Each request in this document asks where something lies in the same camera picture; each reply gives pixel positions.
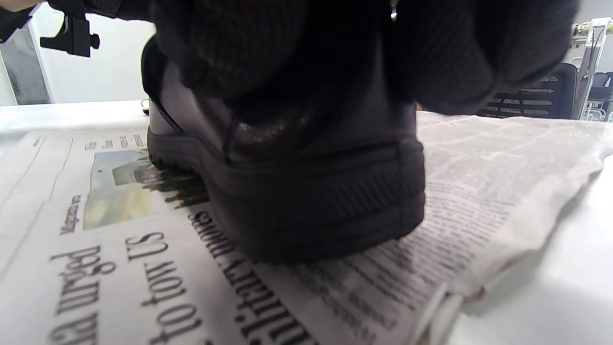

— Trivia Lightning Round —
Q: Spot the person's right hand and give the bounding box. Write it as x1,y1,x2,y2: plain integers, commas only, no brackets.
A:
151,0,581,115

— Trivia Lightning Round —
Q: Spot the person's left hand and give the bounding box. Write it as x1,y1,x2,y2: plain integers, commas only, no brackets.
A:
45,0,154,22

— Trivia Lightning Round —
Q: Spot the printed newspaper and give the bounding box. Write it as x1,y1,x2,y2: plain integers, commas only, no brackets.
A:
0,111,613,345

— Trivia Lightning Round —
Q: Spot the black leather shoe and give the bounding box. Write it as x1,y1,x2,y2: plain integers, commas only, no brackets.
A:
141,36,427,264

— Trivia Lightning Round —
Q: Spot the black office chair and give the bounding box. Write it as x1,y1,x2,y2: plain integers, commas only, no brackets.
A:
477,62,579,120

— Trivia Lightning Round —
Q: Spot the white metal rack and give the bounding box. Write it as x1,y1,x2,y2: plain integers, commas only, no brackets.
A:
571,17,613,123

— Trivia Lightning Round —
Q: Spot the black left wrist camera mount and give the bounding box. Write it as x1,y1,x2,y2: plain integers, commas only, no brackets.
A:
40,12,101,58

